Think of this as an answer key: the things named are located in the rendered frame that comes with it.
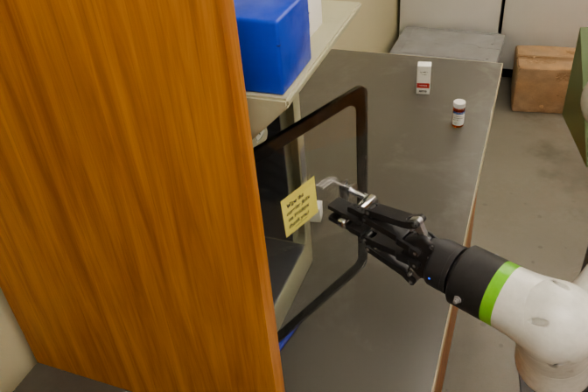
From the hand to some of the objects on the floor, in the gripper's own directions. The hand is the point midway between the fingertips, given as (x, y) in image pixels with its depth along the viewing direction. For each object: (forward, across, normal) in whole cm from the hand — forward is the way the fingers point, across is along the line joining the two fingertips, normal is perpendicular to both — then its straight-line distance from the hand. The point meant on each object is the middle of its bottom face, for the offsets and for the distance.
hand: (349, 216), depth 100 cm
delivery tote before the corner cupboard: (+122, -121, -240) cm, 295 cm away
